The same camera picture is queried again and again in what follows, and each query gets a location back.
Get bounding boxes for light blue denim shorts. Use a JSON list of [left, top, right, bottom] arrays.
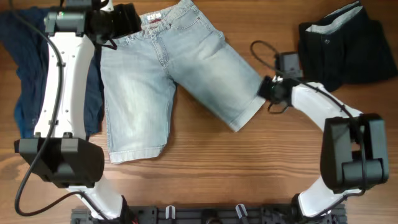
[[101, 0, 265, 164]]

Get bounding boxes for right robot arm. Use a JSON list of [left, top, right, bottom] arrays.
[[257, 77, 389, 222]]

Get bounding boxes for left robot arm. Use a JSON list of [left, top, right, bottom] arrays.
[[15, 1, 141, 223]]

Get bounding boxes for folded black shorts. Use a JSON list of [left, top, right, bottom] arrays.
[[298, 1, 397, 92]]

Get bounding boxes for dark blue shirt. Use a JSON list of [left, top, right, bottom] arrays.
[[1, 11, 104, 138]]

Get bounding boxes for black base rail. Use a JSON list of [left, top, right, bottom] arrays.
[[70, 204, 348, 224]]

